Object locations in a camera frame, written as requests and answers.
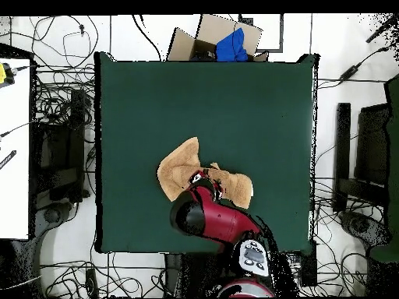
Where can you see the blue cloth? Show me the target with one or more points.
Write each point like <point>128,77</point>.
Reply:
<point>232,46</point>

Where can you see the black floor box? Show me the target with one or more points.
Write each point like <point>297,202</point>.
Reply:
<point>309,264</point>

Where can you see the tan terry towel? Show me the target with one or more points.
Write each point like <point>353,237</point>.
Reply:
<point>177,168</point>

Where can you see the green cloth covered stand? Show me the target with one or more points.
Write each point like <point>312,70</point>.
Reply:
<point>393,162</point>

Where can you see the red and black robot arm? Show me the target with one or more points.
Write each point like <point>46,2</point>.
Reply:
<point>218,218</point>

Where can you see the black upright bar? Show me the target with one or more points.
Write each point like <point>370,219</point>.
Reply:
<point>342,149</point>

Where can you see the black rod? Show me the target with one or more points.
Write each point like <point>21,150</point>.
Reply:
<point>382,29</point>

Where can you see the white side table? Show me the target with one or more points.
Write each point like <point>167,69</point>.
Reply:
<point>14,149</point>

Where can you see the black flat strip tool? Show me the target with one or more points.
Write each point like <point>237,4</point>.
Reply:
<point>7,159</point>

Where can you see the yellow and black device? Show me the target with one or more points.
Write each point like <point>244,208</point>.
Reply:
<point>3,74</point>

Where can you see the dark green table cloth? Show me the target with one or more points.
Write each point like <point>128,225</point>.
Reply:
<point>187,102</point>

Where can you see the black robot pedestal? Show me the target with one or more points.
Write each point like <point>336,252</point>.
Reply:
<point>187,274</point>

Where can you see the grey pedestal leg with foot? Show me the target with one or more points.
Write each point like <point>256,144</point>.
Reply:
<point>51,218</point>
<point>361,225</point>

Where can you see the black power adapter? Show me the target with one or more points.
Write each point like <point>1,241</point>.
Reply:
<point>349,72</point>

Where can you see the black panel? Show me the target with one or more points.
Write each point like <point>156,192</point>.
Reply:
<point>372,146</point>

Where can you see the open cardboard box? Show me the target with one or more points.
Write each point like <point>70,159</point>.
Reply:
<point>184,46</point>

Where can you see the dark square frame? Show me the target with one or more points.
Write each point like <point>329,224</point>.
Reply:
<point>281,34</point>

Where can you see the black equipment case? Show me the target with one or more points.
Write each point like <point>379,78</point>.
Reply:
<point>59,146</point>

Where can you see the black power strip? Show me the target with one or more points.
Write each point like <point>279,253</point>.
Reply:
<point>92,283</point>

